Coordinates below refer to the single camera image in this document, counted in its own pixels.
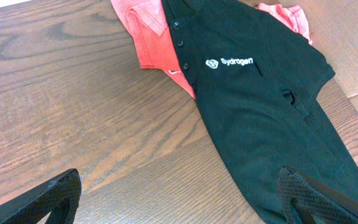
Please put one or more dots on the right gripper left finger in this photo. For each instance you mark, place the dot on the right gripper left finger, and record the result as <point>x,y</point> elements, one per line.
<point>57,198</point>

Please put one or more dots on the red garment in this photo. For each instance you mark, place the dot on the red garment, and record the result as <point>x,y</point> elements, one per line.
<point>145,21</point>

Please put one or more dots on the black printed t-shirt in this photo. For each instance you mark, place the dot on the black printed t-shirt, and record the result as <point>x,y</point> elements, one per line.
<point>256,83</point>

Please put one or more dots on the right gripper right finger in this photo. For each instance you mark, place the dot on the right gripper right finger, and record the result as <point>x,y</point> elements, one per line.
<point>305,200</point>

